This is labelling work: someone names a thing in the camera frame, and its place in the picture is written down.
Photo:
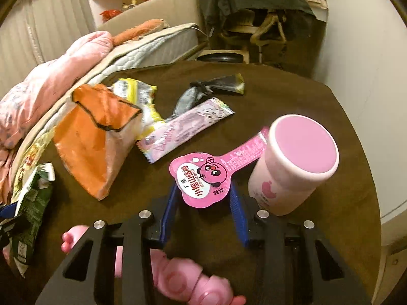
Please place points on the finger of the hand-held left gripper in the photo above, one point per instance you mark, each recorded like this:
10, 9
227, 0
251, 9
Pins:
6, 211
11, 230

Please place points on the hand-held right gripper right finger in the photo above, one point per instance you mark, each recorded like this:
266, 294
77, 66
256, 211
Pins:
238, 216

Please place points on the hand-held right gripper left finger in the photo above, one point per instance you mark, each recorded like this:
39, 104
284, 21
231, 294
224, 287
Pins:
168, 209

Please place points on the green and white packet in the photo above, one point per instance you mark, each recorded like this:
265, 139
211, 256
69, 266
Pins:
31, 209

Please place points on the bright pink round-headed packet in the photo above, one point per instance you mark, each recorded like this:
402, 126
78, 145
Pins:
203, 174

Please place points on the yellow plastic bag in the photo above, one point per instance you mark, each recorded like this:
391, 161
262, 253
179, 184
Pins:
30, 159

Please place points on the pale pink stick wrapper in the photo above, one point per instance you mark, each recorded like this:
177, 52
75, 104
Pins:
184, 127

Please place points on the orange snack bag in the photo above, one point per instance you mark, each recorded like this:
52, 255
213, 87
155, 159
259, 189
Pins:
89, 143

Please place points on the yellow snack packet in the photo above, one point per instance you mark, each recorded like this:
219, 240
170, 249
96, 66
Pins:
136, 92

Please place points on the pink lidded bottle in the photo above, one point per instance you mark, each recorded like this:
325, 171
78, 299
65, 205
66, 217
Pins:
286, 181

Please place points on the pink caterpillar toy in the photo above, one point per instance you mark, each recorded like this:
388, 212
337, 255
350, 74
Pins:
190, 279

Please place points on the grey foil wrapper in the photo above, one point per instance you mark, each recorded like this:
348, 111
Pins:
187, 101

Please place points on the black foil wrapper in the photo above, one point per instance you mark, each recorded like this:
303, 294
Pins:
222, 84

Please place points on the pink printed blanket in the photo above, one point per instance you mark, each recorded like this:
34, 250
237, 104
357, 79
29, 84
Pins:
47, 82

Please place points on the black round object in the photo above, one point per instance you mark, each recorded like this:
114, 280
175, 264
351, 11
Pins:
219, 58

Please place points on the quilted bed mattress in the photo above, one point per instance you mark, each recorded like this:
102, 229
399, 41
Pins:
152, 50

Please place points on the grey pleated curtain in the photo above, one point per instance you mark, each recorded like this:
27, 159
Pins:
60, 16
16, 47

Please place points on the orange pillow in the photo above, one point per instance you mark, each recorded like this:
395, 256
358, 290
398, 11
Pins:
136, 31

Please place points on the beige office chair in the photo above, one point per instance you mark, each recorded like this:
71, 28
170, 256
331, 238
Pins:
241, 19

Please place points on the small red plastic bag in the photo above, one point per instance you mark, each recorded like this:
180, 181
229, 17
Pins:
110, 15

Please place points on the beige bed headboard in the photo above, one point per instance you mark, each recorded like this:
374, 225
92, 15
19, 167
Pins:
171, 6

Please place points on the small toy figure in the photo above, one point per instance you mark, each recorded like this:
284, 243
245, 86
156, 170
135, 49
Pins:
130, 4

